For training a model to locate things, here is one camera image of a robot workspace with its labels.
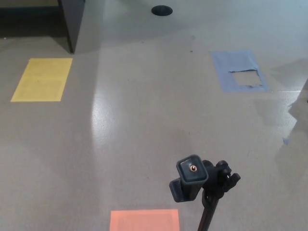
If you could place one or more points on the small blue tape scrap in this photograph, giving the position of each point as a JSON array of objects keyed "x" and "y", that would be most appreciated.
[{"x": 286, "y": 141}]

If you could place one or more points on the black round floor cap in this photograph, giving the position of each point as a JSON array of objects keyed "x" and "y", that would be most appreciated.
[{"x": 162, "y": 10}]

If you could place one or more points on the dark furniture side panel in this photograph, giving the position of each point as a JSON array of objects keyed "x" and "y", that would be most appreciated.
[{"x": 72, "y": 24}]

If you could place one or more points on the black telescopic phone stand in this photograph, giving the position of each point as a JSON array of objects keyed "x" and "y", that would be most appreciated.
[{"x": 192, "y": 178}]

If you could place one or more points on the orange rectangular floor marker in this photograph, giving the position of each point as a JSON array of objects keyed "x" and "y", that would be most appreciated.
[{"x": 144, "y": 220}]

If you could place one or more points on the yellow rectangular floor marker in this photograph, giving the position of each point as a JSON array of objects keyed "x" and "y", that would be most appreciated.
[{"x": 42, "y": 79}]

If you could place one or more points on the torn blue tape floor marker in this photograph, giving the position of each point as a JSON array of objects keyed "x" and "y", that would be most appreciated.
[{"x": 228, "y": 62}]

